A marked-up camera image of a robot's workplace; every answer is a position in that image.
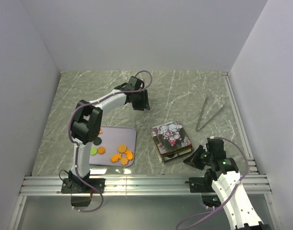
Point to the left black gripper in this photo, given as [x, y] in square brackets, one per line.
[145, 103]

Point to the lilac plastic tray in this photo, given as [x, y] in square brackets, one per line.
[111, 138]

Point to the black sandwich cookie left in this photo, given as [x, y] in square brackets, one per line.
[97, 141]

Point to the orange fish cookie bottom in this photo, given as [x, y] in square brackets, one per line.
[116, 157]

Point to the green macaron left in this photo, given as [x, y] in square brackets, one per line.
[93, 151]

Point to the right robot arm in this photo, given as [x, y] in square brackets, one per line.
[224, 178]

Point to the round waffle cookie lower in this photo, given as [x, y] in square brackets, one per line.
[122, 148]

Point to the metal tongs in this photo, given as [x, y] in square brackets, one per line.
[205, 117]

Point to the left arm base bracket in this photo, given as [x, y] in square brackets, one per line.
[84, 189]

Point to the aluminium rail frame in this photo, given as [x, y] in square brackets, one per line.
[161, 200]

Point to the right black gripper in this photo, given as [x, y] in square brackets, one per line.
[193, 159]

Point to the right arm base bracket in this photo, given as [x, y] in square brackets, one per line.
[208, 196]

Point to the orange fish cookie right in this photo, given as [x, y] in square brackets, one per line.
[129, 154]

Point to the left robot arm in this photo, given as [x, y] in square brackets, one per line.
[85, 122]

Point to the gold tin lid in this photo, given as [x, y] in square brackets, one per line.
[170, 138]

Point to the orange leaf cookie bottom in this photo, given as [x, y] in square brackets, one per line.
[124, 161]

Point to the gold cookie tin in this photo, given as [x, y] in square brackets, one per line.
[175, 157]

